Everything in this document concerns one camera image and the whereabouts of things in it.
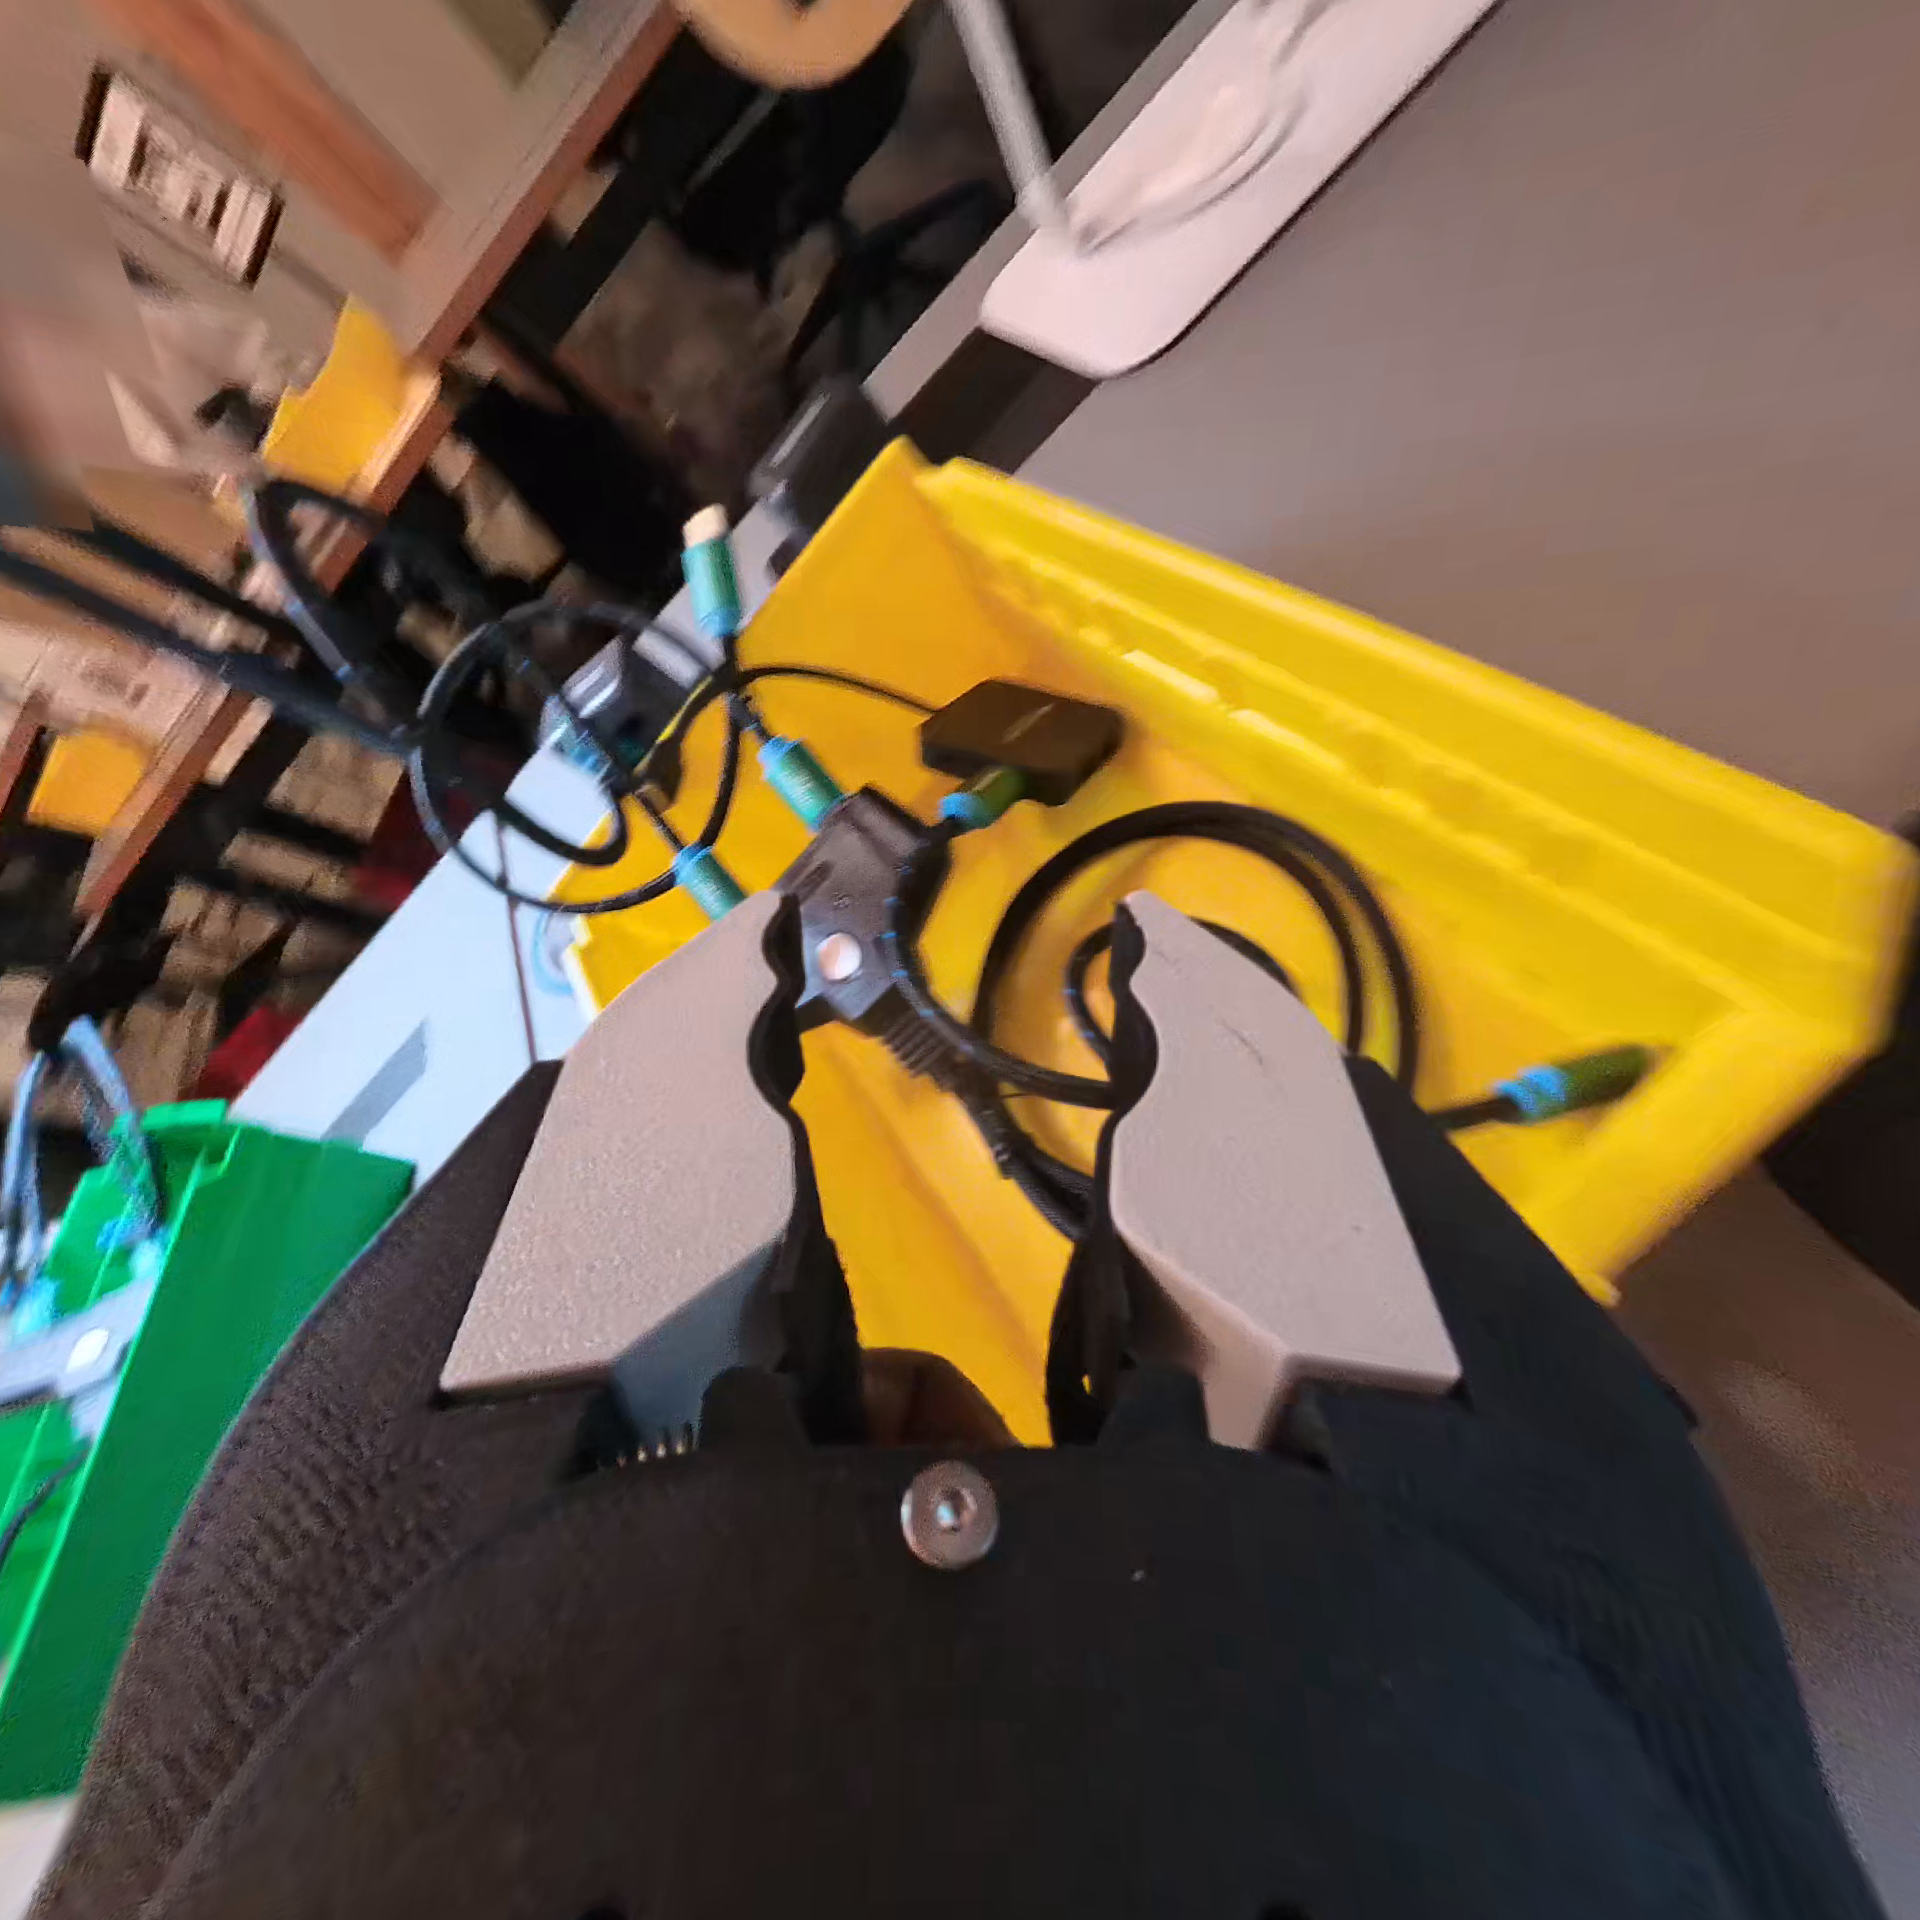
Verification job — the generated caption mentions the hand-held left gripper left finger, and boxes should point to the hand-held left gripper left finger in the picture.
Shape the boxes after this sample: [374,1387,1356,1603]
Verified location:
[438,894,869,1448]

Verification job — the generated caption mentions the yellow plastic bins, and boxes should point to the yellow plastic bins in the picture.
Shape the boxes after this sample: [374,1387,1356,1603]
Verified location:
[547,436,1920,1443]

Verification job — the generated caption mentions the black and white tag poster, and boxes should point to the black and white tag poster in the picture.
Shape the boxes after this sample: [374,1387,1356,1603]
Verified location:
[73,71,291,290]

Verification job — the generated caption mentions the small yellow plastic bin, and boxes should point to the small yellow plastic bin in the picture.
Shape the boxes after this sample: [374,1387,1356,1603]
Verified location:
[25,733,155,833]
[260,296,440,506]

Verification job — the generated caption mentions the white board stand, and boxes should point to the white board stand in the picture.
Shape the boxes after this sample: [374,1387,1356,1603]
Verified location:
[945,0,1505,381]

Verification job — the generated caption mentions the brown workbench with black legs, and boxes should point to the brown workbench with black legs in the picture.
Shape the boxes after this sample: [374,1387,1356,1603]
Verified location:
[73,0,683,914]

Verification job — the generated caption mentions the black hub adapter cable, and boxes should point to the black hub adapter cable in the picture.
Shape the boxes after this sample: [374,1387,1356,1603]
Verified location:
[648,663,944,800]

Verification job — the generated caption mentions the green plastic bin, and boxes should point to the green plastic bin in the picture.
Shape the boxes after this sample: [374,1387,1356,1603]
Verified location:
[0,1098,416,1802]

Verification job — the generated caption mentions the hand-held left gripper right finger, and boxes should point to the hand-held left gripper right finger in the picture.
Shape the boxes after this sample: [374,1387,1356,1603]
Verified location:
[1049,894,1464,1450]

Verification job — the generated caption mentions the silver device with cables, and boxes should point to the silver device with cables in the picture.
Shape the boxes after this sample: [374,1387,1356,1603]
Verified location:
[0,1018,171,1424]

